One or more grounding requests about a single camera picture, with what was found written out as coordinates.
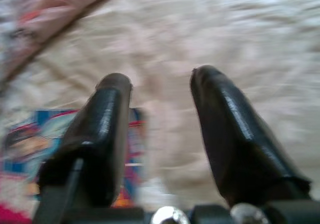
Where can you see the beige floral bed sheet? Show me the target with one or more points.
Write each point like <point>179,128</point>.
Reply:
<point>212,33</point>

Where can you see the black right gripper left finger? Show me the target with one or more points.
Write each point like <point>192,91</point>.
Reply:
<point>100,133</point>

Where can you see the pink cartoon print blanket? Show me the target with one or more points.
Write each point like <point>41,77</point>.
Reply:
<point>50,8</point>

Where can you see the colourful comic book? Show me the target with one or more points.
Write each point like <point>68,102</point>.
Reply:
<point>30,136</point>

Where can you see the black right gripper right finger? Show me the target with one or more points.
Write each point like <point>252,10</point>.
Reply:
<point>232,138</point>

